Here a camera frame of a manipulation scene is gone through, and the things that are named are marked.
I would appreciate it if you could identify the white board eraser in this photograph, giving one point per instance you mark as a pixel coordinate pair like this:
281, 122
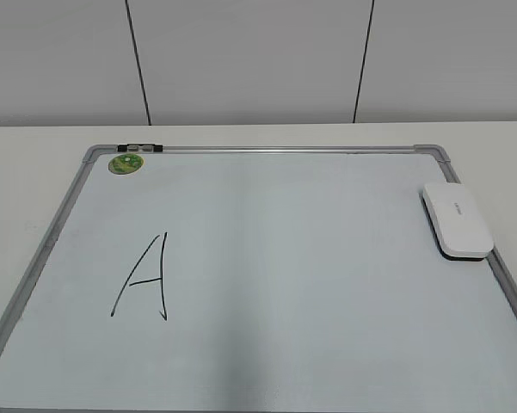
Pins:
460, 229

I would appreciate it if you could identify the round green magnet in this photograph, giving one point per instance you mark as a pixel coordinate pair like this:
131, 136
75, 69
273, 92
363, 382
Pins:
125, 164

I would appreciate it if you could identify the white board with grey frame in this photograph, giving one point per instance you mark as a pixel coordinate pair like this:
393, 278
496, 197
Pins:
258, 279

